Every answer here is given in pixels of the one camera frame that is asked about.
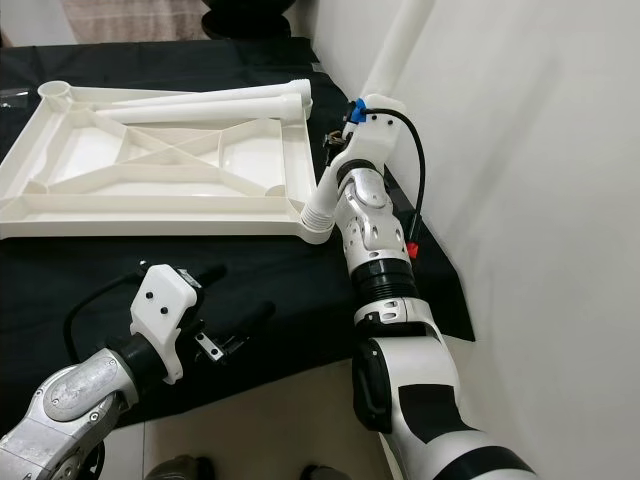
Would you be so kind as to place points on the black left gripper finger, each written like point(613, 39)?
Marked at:
point(255, 320)
point(208, 273)

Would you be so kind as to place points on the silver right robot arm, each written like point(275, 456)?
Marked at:
point(410, 340)

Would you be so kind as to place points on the white plastic table top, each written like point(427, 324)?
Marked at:
point(160, 205)

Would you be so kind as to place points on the grey left robot foot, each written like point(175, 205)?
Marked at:
point(180, 468)

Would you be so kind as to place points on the grey robot foot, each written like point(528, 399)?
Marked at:
point(180, 468)
point(320, 473)

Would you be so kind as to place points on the black tablecloth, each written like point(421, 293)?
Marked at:
point(80, 290)

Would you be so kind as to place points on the large black round bowl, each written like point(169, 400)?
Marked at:
point(250, 15)

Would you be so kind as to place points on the grey right robot foot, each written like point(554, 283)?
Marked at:
point(320, 473)

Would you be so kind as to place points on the beige woven mat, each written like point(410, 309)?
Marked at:
point(135, 18)

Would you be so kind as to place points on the clear tape strip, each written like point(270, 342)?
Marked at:
point(13, 95)

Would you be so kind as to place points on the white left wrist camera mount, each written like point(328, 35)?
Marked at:
point(165, 315)

